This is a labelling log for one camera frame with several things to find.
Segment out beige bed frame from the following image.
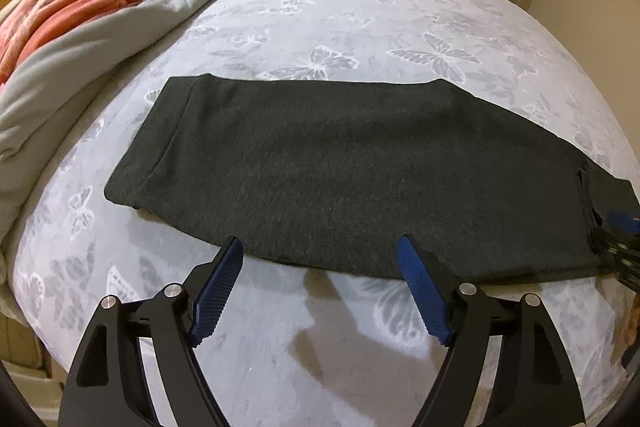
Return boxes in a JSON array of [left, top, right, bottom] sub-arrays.
[[0, 307, 57, 384]]

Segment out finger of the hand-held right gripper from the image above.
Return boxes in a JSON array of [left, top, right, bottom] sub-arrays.
[[587, 207, 640, 294]]

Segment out orange patterned blanket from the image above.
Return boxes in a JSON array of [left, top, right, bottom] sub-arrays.
[[0, 0, 149, 86]]

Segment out dark grey pants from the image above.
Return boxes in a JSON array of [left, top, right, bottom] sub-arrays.
[[104, 76, 640, 284]]

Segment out butterfly print bed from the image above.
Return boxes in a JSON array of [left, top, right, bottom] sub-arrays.
[[10, 0, 640, 427]]

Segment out grey comforter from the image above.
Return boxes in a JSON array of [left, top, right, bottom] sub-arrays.
[[0, 0, 287, 314]]

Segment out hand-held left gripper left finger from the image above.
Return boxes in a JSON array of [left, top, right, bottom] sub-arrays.
[[57, 236, 245, 427]]

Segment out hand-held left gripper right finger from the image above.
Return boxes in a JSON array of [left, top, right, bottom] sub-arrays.
[[396, 234, 586, 427]]

